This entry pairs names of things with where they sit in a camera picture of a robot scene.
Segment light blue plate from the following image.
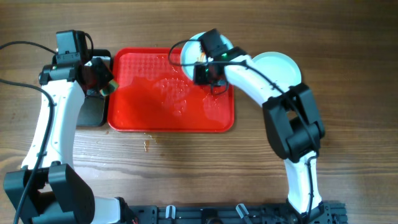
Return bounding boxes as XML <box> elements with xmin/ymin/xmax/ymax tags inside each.
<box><xmin>180</xmin><ymin>32</ymin><xmax>233</xmax><ymax>81</ymax></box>
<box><xmin>252</xmin><ymin>52</ymin><xmax>302</xmax><ymax>88</ymax></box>

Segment left black cable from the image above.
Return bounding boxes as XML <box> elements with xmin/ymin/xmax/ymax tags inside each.
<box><xmin>0</xmin><ymin>40</ymin><xmax>63</xmax><ymax>224</ymax></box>

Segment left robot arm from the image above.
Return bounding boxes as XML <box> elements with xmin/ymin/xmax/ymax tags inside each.
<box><xmin>3</xmin><ymin>30</ymin><xmax>138</xmax><ymax>223</ymax></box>

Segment light blue plate top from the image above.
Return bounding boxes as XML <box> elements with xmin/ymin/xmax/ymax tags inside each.
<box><xmin>180</xmin><ymin>32</ymin><xmax>233</xmax><ymax>81</ymax></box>

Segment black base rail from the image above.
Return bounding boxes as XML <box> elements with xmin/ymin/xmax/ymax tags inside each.
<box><xmin>130</xmin><ymin>202</ymin><xmax>348</xmax><ymax>224</ymax></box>

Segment black rectangular tray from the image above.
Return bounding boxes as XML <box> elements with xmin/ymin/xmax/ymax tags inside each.
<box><xmin>50</xmin><ymin>49</ymin><xmax>112</xmax><ymax>127</ymax></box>

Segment green yellow sponge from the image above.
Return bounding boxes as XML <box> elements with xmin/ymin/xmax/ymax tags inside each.
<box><xmin>99</xmin><ymin>80</ymin><xmax>119</xmax><ymax>96</ymax></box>

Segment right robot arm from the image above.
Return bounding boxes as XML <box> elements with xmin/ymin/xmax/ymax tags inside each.
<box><xmin>180</xmin><ymin>29</ymin><xmax>325</xmax><ymax>223</ymax></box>

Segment light blue plate bottom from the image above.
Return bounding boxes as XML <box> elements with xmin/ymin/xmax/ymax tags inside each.
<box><xmin>252</xmin><ymin>52</ymin><xmax>302</xmax><ymax>88</ymax></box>

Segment red plastic tray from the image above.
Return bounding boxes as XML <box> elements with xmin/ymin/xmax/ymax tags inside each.
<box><xmin>108</xmin><ymin>47</ymin><xmax>234</xmax><ymax>133</ymax></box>

